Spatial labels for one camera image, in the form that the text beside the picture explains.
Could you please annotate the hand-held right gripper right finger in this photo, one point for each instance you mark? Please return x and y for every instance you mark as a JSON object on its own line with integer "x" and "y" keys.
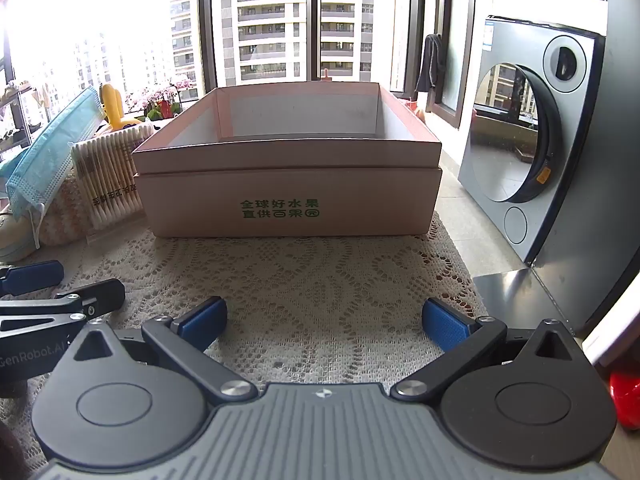
{"x": 446, "y": 326}

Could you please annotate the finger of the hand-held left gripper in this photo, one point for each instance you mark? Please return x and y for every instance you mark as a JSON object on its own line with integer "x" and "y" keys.
{"x": 102, "y": 296}
{"x": 32, "y": 278}

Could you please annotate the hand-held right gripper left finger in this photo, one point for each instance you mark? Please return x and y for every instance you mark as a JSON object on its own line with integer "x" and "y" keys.
{"x": 206, "y": 321}

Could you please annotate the cotton swab pack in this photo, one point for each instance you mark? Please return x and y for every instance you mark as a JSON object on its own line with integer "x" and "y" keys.
{"x": 111, "y": 175}

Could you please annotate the blue face mask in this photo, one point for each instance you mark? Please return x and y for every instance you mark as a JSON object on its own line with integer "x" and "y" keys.
{"x": 50, "y": 135}

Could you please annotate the pink cardboard box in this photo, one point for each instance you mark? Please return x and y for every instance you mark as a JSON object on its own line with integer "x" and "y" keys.
{"x": 300, "y": 190}

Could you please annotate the orange white knitted cloth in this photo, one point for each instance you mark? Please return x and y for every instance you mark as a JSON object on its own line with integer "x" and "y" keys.
{"x": 62, "y": 220}

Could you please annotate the white lace tablecloth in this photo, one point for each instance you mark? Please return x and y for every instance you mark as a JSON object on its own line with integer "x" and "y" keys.
{"x": 300, "y": 285}

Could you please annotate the metal shelf rack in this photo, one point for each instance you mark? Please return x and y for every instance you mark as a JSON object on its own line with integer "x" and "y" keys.
{"x": 17, "y": 115}

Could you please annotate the yellow plush toy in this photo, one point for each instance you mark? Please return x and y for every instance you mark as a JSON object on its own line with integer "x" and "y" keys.
{"x": 111, "y": 105}

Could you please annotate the red object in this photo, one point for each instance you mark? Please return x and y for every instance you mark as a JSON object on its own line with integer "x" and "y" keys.
{"x": 627, "y": 400}

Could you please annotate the pink potted flowers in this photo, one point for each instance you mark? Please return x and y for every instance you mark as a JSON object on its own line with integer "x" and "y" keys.
{"x": 160, "y": 97}

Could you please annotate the silver washing machine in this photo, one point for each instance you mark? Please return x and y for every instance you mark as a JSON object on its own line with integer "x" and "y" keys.
{"x": 570, "y": 160}

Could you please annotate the red plastic bag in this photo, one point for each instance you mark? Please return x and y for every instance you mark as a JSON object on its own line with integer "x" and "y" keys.
{"x": 415, "y": 109}

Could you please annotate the dark hanging cloth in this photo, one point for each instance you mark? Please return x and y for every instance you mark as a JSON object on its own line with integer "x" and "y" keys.
{"x": 431, "y": 62}

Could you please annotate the frosted glass window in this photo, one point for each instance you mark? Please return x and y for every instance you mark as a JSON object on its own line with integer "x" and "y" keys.
{"x": 462, "y": 35}

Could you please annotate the black framed large window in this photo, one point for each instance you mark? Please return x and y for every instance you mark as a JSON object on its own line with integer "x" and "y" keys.
{"x": 310, "y": 20}

